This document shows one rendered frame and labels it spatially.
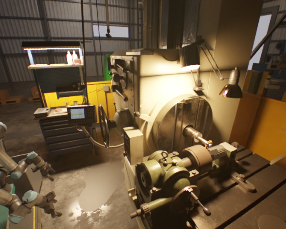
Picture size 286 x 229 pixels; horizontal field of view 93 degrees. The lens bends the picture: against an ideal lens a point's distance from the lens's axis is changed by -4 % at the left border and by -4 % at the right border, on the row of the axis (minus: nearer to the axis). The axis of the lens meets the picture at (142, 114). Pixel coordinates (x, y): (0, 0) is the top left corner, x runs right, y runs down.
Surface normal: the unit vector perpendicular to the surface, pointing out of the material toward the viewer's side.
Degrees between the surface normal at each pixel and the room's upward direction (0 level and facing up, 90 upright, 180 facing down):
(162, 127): 90
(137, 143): 90
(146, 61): 90
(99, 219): 0
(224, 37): 90
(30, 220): 0
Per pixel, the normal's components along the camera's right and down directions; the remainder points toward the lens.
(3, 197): 0.97, -0.03
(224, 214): 0.00, -0.92
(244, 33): 0.41, 0.36
